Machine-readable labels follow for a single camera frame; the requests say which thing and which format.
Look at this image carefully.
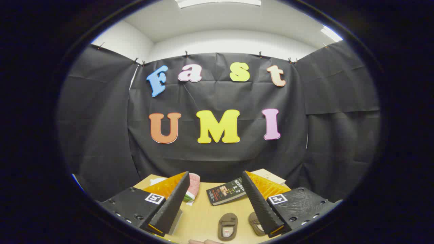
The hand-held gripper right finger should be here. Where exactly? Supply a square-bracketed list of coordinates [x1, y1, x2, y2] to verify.
[241, 170, 337, 238]

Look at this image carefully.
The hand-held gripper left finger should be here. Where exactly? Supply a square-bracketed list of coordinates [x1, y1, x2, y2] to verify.
[101, 171, 190, 237]

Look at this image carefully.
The brown fuzzy shoe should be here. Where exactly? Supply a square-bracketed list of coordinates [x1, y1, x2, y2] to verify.
[218, 212, 238, 242]
[248, 212, 267, 237]

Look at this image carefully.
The watermelon slice plush toy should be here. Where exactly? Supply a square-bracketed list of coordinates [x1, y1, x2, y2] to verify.
[183, 173, 201, 206]

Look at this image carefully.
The beige book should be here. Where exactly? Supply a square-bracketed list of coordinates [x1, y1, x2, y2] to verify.
[251, 168, 287, 185]

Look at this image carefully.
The black paperback book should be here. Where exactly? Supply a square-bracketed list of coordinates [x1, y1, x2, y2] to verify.
[206, 177, 247, 206]

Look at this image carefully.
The ceiling light panel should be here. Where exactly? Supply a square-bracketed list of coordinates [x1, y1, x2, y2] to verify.
[320, 25, 343, 43]
[175, 0, 262, 9]

